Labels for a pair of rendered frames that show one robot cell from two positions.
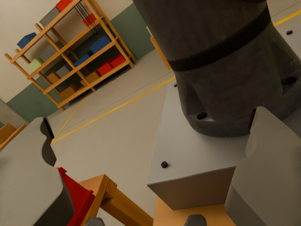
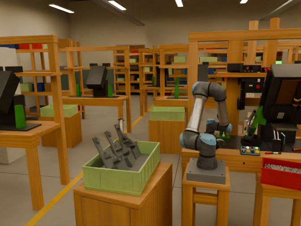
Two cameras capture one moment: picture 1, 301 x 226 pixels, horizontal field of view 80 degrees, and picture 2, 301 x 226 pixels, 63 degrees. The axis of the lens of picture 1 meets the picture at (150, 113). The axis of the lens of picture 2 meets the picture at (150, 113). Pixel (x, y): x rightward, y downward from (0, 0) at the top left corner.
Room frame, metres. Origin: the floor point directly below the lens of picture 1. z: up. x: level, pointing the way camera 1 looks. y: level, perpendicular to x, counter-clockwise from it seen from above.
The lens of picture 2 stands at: (1.73, -0.93, 1.67)
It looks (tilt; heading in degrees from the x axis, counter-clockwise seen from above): 12 degrees down; 165
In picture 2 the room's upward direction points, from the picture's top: 1 degrees counter-clockwise
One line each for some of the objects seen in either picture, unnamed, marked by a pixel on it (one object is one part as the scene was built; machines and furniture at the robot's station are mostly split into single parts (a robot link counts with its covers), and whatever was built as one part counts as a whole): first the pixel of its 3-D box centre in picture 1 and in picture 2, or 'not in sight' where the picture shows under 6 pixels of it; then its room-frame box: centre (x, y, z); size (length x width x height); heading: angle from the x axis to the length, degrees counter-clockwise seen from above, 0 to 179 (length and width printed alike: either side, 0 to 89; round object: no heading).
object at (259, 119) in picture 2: not in sight; (261, 116); (-0.09, 0.56, 1.17); 0.13 x 0.12 x 0.20; 63
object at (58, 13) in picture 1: (71, 58); not in sight; (5.82, 0.85, 1.10); 3.01 x 0.55 x 2.20; 64
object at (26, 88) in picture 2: not in sight; (38, 80); (-5.98, -2.24, 1.13); 2.48 x 0.54 x 2.27; 64
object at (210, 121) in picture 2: not in sight; (212, 125); (-0.15, 0.12, 1.10); 0.11 x 0.08 x 0.11; 41
